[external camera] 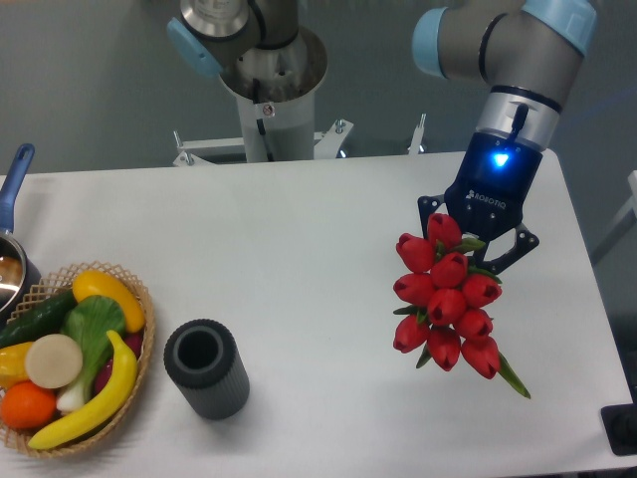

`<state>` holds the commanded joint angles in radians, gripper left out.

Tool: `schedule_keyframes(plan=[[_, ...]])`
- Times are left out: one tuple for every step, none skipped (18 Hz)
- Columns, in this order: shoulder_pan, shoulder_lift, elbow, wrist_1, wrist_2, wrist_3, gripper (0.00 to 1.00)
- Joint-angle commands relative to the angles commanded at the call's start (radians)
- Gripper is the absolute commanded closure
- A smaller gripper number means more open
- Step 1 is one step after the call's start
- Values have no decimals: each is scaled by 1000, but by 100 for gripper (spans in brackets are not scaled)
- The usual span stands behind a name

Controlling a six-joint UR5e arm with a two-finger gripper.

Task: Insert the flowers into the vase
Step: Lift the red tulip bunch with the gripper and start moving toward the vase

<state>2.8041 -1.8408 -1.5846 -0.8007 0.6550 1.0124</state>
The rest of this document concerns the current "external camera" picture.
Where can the beige round disc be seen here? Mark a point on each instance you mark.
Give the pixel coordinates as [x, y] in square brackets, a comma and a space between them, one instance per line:
[53, 361]

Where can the orange fruit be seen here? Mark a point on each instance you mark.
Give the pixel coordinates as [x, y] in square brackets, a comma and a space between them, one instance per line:
[27, 405]

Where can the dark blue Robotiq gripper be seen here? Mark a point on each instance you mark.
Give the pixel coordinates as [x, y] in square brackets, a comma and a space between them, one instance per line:
[487, 196]

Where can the white frame at right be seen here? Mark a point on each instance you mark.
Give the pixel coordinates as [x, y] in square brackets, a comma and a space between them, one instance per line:
[622, 222]

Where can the dark red vegetable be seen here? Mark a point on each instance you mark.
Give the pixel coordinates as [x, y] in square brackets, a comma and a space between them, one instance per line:
[134, 342]

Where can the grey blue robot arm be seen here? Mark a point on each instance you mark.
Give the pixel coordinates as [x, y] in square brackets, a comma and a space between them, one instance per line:
[527, 52]

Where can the yellow bell pepper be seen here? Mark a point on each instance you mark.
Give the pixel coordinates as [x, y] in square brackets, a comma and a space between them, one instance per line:
[12, 364]

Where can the black box at edge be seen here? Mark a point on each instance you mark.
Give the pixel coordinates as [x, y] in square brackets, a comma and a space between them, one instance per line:
[620, 426]

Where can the blue handled saucepan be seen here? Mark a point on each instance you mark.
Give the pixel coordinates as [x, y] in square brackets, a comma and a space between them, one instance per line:
[18, 273]

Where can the dark grey ribbed vase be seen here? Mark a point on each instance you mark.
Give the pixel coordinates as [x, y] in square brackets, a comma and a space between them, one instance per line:
[202, 359]

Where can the red tulip bouquet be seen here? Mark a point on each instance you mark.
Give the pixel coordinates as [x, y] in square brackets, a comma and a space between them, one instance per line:
[446, 295]

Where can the green cucumber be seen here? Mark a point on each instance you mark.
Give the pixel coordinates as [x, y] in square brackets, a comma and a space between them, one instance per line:
[45, 318]

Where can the yellow squash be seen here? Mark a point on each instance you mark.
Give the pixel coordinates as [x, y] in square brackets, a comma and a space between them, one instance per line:
[98, 283]

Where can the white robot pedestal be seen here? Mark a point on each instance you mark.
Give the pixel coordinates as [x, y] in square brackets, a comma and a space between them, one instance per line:
[274, 92]

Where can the woven wicker basket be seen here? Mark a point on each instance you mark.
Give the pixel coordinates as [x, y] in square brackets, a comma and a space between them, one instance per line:
[52, 285]

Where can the yellow banana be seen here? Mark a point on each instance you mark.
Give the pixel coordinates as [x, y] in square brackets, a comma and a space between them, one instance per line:
[100, 408]

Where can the green bok choy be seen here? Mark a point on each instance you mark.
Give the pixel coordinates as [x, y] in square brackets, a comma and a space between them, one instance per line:
[87, 325]

